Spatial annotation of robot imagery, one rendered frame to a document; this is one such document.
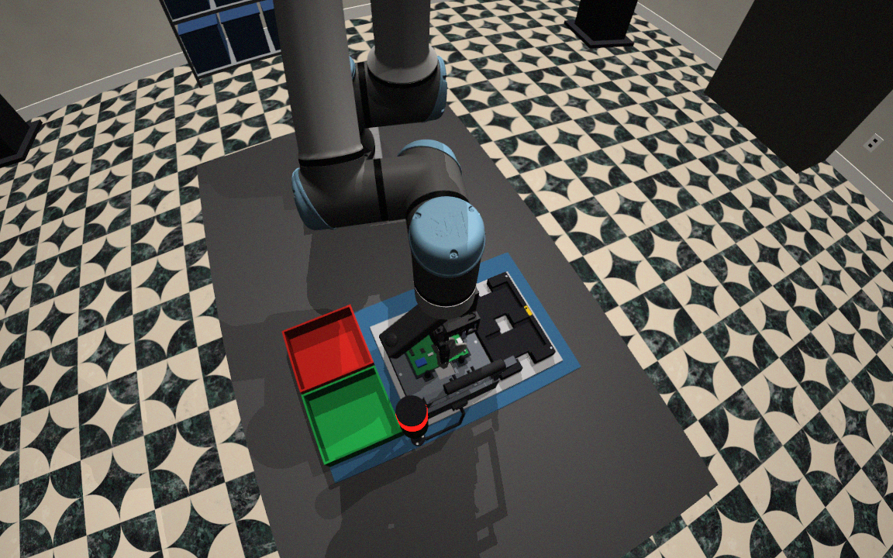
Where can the green circuit board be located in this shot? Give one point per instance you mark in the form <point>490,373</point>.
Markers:
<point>423,355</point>

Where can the red bin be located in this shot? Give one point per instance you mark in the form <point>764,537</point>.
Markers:
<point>326,346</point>

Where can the green open-top bin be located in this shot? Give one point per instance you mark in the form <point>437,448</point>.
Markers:
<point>350,413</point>

